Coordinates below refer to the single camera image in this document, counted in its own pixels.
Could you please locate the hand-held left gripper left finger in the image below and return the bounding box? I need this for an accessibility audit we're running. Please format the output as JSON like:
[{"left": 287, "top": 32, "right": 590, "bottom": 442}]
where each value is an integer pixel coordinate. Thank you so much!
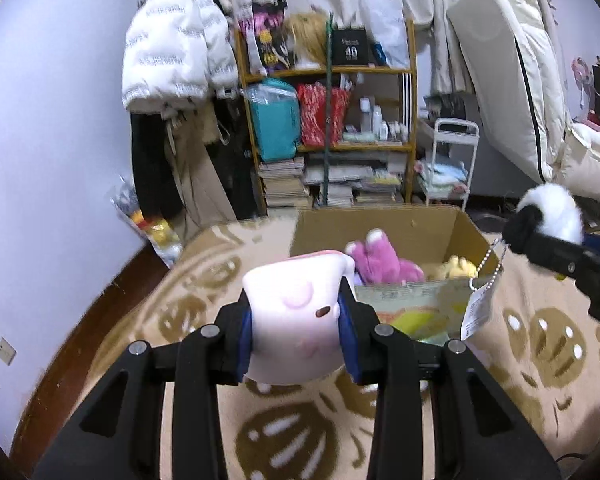
[{"left": 32, "top": 292, "right": 253, "bottom": 480}]

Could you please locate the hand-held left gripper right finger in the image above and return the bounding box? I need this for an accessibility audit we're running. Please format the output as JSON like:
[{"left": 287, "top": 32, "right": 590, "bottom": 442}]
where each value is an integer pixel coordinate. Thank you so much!
[{"left": 336, "top": 280, "right": 563, "bottom": 480}]

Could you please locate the panda plush keychain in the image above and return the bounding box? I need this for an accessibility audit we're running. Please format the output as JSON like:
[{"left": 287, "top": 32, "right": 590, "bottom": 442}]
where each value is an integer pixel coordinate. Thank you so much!
[{"left": 460, "top": 183, "right": 586, "bottom": 342}]

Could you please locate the pink square plush toy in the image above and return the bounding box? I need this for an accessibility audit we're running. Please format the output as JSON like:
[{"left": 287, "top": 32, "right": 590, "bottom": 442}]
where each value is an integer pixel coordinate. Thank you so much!
[{"left": 241, "top": 252, "right": 357, "bottom": 386}]

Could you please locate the magenta plush toy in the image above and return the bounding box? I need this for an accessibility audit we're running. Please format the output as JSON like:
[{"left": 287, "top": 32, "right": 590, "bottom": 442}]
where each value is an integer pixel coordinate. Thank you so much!
[{"left": 344, "top": 229, "right": 425, "bottom": 287}]

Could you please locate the yellow bear plush toy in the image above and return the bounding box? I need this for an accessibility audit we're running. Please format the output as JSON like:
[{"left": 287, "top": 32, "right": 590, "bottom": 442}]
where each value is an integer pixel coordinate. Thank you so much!
[{"left": 432, "top": 255, "right": 480, "bottom": 282}]

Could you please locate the cardboard box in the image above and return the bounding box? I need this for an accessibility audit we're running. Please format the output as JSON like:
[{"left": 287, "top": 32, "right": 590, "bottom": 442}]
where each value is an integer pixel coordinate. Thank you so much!
[{"left": 289, "top": 205, "right": 502, "bottom": 348}]

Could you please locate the beige patterned blanket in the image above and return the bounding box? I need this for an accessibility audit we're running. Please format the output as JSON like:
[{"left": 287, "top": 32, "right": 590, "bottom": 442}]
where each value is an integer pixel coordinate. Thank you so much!
[{"left": 10, "top": 217, "right": 600, "bottom": 480}]

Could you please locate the cream cushion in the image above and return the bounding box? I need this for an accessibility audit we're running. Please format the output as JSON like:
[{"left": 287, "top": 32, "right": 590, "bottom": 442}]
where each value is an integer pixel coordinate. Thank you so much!
[{"left": 555, "top": 120, "right": 600, "bottom": 202}]

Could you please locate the light blue cloth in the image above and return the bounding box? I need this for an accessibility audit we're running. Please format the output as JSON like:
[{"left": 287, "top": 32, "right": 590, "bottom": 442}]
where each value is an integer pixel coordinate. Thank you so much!
[{"left": 420, "top": 160, "right": 468, "bottom": 186}]

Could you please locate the plastic bag of toys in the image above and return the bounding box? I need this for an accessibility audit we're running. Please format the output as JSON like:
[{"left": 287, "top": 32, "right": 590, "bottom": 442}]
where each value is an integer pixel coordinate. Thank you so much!
[{"left": 111, "top": 182, "right": 185, "bottom": 267}]

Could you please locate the white trolley cart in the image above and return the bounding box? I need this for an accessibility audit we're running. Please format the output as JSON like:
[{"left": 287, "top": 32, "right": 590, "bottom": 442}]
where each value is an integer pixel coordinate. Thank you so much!
[{"left": 417, "top": 117, "right": 481, "bottom": 213}]

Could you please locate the stack of books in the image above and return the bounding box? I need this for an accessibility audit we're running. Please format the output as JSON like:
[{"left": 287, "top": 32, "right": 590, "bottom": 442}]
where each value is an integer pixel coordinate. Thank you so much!
[{"left": 256, "top": 156, "right": 312, "bottom": 209}]

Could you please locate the pile of magazines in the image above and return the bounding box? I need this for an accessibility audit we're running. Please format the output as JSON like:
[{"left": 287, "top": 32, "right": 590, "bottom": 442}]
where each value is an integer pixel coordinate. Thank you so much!
[{"left": 302, "top": 152, "right": 406, "bottom": 206}]

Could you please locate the beige hanging coat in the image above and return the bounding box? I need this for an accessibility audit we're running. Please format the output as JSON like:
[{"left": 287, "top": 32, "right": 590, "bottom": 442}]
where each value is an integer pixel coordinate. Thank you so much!
[{"left": 165, "top": 107, "right": 238, "bottom": 226}]

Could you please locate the pink fan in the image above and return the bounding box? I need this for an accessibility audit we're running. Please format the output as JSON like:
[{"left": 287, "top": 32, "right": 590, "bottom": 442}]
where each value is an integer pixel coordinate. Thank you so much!
[{"left": 570, "top": 56, "right": 595, "bottom": 111}]

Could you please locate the dark hanging bag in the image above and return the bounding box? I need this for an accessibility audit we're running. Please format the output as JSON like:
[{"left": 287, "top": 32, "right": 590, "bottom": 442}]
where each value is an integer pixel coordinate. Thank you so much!
[{"left": 205, "top": 95, "right": 258, "bottom": 221}]

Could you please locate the black hanging coat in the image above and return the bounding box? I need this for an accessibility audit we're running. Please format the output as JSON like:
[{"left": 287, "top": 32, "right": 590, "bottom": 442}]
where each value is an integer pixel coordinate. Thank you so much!
[{"left": 130, "top": 112, "right": 183, "bottom": 221}]

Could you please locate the white mattress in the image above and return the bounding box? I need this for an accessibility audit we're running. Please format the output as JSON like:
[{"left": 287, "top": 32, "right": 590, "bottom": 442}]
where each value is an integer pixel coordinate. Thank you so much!
[{"left": 446, "top": 0, "right": 571, "bottom": 186}]

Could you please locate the green pole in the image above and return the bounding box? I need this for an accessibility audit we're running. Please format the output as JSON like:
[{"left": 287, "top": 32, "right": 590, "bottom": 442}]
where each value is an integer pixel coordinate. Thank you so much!
[{"left": 322, "top": 10, "right": 335, "bottom": 208}]

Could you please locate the group of cosmetic bottles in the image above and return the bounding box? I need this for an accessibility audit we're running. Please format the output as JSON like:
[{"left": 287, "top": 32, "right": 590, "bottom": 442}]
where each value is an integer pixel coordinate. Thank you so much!
[{"left": 357, "top": 97, "right": 411, "bottom": 142}]

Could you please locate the teal bag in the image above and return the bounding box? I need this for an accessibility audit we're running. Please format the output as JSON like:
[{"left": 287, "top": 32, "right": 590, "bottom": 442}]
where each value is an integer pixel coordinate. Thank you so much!
[{"left": 242, "top": 79, "right": 301, "bottom": 162}]

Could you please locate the red patterned bag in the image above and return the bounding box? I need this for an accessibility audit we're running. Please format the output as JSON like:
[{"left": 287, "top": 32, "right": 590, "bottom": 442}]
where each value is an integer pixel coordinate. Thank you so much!
[{"left": 297, "top": 82, "right": 352, "bottom": 147}]

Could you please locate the wooden shelf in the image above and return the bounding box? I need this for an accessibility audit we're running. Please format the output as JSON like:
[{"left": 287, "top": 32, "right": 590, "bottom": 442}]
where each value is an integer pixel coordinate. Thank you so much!
[{"left": 234, "top": 20, "right": 418, "bottom": 216}]

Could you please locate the clear plastic bag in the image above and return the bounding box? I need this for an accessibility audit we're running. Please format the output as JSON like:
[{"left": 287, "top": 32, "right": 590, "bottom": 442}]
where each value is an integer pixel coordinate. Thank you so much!
[{"left": 362, "top": 0, "right": 413, "bottom": 68}]

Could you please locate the black box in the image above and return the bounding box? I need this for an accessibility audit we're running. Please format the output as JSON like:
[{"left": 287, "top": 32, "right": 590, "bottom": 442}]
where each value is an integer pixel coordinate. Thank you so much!
[{"left": 331, "top": 28, "right": 370, "bottom": 66}]

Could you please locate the blonde wig head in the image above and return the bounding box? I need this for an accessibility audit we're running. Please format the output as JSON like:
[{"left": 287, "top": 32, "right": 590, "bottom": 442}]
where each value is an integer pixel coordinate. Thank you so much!
[{"left": 282, "top": 11, "right": 331, "bottom": 70}]

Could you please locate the pink and black printed bag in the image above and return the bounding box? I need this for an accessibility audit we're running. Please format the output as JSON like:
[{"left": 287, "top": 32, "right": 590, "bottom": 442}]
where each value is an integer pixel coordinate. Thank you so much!
[{"left": 237, "top": 2, "right": 293, "bottom": 78}]

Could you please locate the white puffer jacket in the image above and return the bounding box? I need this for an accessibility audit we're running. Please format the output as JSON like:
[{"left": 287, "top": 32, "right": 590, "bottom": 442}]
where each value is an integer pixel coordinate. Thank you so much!
[{"left": 121, "top": 0, "right": 240, "bottom": 113}]

